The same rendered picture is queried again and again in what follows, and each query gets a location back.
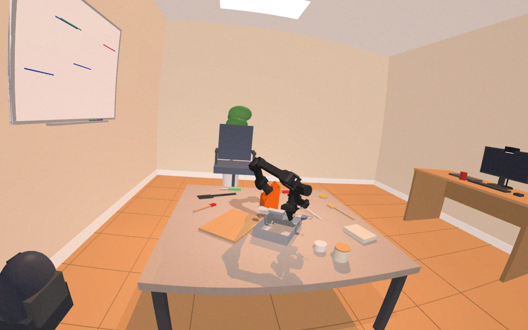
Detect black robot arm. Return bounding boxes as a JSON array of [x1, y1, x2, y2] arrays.
[[248, 157, 312, 209]]

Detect white cylindrical jar with orange lid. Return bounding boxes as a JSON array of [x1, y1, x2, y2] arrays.
[[332, 243, 351, 263]]

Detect short white cylinder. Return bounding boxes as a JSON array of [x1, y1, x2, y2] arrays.
[[313, 240, 327, 252]]

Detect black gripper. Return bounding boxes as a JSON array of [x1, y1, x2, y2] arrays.
[[280, 192, 300, 221]]

